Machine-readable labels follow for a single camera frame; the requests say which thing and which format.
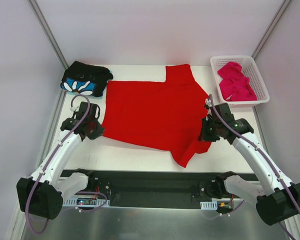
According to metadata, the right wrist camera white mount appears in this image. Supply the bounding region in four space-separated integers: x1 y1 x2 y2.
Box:
204 97 214 120

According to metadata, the crumpled magenta t shirt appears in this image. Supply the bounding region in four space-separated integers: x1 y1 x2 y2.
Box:
217 61 257 102

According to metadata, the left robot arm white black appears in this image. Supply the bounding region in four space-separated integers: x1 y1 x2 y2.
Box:
16 101 105 220

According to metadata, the aluminium corner post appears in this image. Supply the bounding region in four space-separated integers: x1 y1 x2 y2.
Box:
251 0 294 60
27 0 69 70

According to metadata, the white cable duct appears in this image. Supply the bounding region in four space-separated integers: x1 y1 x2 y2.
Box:
200 201 218 211
63 197 110 208

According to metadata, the white plastic basket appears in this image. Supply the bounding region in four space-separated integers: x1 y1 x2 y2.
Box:
210 55 270 108

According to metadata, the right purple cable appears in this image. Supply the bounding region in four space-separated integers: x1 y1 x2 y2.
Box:
207 93 300 240

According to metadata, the right white cable duct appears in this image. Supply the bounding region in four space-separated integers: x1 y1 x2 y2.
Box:
200 201 218 211

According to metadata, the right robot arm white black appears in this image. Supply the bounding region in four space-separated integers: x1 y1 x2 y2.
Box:
198 99 300 226

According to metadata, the folded black flower t shirt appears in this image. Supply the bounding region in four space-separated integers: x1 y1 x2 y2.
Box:
60 61 114 98

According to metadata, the left aluminium corner post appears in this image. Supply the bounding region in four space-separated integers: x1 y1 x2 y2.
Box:
27 0 69 70

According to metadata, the red t shirt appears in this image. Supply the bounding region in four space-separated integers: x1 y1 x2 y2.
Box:
102 64 211 168

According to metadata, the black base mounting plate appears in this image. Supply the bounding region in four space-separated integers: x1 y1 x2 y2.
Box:
83 170 218 210

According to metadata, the right aluminium corner post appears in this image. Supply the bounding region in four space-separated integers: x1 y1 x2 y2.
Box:
251 0 294 60

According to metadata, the left white cable duct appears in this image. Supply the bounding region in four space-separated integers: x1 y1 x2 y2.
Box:
63 197 110 208

